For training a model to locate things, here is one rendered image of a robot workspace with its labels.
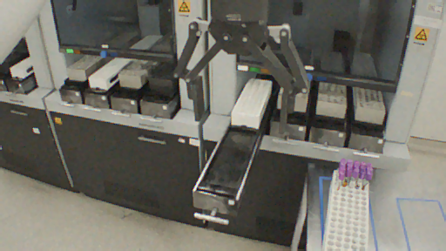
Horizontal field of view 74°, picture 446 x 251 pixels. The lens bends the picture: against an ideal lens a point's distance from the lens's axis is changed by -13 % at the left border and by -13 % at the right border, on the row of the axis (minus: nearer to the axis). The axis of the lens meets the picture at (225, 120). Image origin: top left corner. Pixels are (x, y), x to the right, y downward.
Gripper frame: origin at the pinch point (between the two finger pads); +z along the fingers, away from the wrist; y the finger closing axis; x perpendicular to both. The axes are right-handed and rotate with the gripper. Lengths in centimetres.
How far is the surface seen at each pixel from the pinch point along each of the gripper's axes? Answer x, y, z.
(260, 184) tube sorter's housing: 59, -7, 78
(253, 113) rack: 55, -10, 39
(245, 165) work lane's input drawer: 32, -7, 42
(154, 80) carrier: 69, -55, 38
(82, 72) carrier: 69, -95, 38
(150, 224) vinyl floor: 55, -68, 124
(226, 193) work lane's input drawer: 18.9, -9.3, 41.1
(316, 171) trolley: 35, 15, 42
